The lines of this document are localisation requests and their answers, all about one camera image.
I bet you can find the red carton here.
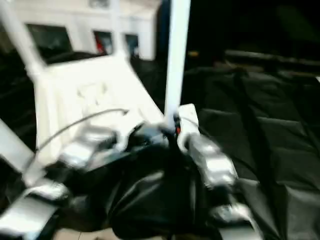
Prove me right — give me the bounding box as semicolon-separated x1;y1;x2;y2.
97;34;110;55

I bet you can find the black plastic mat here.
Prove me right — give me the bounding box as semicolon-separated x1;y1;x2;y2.
0;47;320;240

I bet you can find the white cabinet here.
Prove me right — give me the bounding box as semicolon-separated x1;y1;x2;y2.
0;0;163;62

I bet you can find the grey metal bar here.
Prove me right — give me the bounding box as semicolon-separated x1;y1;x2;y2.
225;49;320;65

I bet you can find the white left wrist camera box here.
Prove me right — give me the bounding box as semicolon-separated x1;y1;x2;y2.
115;112;148;151

